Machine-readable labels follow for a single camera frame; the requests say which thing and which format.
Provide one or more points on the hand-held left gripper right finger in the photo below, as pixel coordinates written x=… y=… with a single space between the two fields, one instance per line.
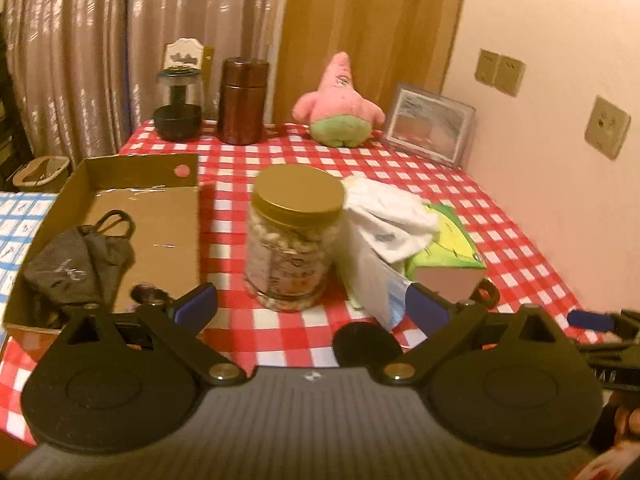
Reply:
x=425 y=305

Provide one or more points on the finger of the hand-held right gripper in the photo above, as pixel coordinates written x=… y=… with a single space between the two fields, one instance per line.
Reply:
x=590 y=319

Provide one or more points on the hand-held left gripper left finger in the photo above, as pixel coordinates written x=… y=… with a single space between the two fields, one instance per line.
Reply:
x=196 y=304

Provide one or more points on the blue face mask packet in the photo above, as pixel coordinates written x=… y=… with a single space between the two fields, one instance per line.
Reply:
x=372 y=280

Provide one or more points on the cardboard box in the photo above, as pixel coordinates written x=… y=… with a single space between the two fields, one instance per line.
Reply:
x=150 y=230

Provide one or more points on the white cloth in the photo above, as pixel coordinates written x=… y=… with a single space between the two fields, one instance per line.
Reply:
x=390 y=217

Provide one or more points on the person's right hand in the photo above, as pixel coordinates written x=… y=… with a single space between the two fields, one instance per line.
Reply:
x=629 y=420

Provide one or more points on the green box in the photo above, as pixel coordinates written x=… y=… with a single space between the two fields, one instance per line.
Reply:
x=450 y=255

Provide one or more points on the black round lid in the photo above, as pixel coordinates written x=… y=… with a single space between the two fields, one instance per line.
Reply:
x=365 y=346

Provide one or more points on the gold lid nut jar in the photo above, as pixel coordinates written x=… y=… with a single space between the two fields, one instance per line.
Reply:
x=295 y=240

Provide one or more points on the dark grey cloth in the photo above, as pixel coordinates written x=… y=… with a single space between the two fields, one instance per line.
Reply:
x=70 y=265

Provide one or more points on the black bowl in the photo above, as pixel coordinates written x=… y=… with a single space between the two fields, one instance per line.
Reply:
x=177 y=122

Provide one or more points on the blue checked bed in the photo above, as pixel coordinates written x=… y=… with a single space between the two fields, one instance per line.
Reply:
x=20 y=230

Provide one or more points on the beige basket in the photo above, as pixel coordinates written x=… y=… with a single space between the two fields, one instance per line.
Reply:
x=40 y=172

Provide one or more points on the brown metal canister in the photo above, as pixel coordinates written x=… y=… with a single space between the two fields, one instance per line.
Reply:
x=242 y=102

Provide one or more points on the pink starfish plush toy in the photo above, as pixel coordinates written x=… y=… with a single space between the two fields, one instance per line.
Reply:
x=337 y=105

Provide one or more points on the glass jar dark lid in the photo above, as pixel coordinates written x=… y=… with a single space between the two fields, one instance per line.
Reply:
x=179 y=85

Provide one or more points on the white wooden chair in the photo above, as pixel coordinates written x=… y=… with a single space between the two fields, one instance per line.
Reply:
x=184 y=52

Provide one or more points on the black rack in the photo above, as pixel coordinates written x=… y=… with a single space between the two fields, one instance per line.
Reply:
x=10 y=125

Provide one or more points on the beige curtain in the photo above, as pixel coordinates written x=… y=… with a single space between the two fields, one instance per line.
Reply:
x=100 y=50

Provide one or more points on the wooden door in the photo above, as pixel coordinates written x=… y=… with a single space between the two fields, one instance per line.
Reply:
x=370 y=15

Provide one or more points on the silver picture frame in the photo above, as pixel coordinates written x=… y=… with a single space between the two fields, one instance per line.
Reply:
x=430 y=125

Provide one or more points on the wall socket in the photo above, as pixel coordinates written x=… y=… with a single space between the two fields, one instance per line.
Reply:
x=607 y=127
x=485 y=67
x=510 y=76

